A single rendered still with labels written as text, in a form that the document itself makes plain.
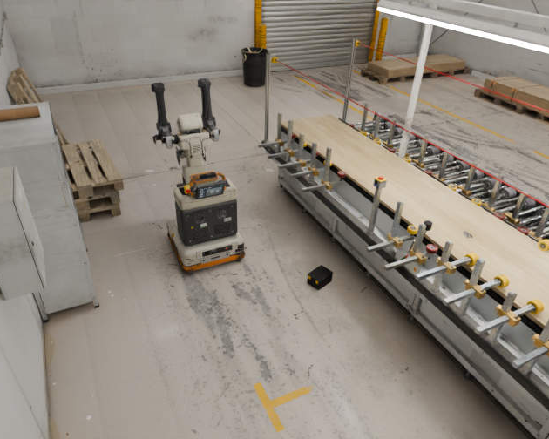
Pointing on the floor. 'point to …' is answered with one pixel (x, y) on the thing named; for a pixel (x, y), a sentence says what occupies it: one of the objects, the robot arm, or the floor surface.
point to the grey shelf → (44, 203)
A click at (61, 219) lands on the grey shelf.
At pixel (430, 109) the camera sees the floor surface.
